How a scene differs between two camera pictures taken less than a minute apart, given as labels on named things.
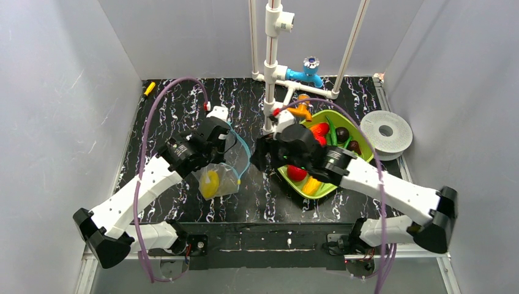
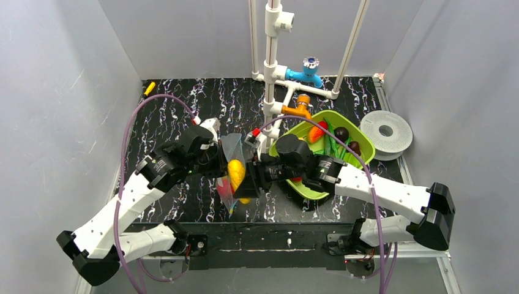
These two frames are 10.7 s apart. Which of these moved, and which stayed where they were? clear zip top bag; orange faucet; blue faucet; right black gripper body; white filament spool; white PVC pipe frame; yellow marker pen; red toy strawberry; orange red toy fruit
Moved: clear zip top bag; right black gripper body; red toy strawberry
Stayed: orange faucet; white PVC pipe frame; white filament spool; blue faucet; orange red toy fruit; yellow marker pen
